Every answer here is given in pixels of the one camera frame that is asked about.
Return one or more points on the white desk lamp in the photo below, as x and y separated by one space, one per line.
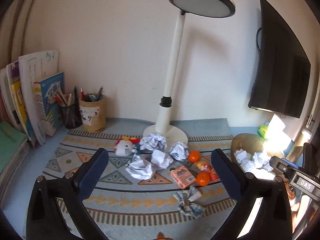
172 67

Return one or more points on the white cat plush toy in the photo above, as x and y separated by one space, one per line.
124 148

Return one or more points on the white paper sheet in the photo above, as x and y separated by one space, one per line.
277 132

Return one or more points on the beige side panel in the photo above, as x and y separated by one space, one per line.
22 25

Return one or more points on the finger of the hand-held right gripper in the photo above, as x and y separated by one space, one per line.
307 155
281 163

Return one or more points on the bunch of ballpoint pens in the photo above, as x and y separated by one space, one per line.
91 96

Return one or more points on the stack of flat books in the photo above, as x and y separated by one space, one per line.
10 140

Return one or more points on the grey plaid bow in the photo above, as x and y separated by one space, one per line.
191 208

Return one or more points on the green tissue pack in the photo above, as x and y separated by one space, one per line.
263 131

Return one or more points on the red snack packet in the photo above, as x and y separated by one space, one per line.
211 172

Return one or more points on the black mesh pen holder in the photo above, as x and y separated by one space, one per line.
71 117

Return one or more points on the small pink box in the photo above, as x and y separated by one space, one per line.
183 176

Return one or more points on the patterned woven mat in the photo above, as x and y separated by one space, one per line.
140 195

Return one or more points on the golden ribbed bowl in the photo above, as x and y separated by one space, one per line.
247 142

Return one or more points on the tangerine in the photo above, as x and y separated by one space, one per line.
194 156
203 178

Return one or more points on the black wall monitor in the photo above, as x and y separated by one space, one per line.
277 75

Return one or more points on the pile of papers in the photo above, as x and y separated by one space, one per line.
140 168

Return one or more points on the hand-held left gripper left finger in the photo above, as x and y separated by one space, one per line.
92 177

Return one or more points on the row of standing books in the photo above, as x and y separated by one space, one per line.
32 92

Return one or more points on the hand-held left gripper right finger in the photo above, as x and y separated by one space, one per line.
226 177

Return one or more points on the person's right hand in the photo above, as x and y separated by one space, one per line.
302 212

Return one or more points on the brown paper pen cup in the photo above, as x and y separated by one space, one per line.
92 117

